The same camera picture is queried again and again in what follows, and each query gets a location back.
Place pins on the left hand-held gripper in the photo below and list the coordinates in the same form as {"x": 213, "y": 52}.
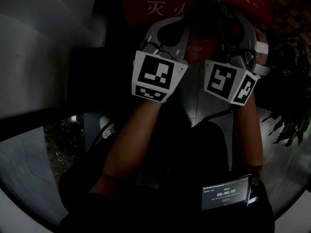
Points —
{"x": 155, "y": 74}

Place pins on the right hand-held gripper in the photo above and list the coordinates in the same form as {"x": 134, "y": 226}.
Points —
{"x": 221, "y": 79}

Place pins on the red fire extinguisher box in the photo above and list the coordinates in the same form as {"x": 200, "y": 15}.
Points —
{"x": 138, "y": 11}

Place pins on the person's left forearm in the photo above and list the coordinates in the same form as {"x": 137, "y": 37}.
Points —
{"x": 131, "y": 139}

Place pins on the person's right forearm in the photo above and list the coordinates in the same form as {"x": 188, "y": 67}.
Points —
{"x": 247, "y": 135}

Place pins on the person's right hand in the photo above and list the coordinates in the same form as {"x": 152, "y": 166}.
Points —
{"x": 261, "y": 37}

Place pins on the black plinth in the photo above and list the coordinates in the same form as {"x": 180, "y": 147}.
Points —
{"x": 85, "y": 76}

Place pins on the green potted plant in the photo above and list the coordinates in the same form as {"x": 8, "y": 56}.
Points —
{"x": 291, "y": 125}

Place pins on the white shoe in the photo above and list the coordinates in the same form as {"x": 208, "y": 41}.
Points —
{"x": 107, "y": 127}

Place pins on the person's black clothing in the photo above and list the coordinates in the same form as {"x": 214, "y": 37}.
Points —
{"x": 170, "y": 178}

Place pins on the black phone with lit screen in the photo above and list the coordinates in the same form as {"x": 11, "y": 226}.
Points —
{"x": 226, "y": 193}

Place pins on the black wall trim strip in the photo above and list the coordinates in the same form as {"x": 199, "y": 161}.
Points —
{"x": 36, "y": 118}

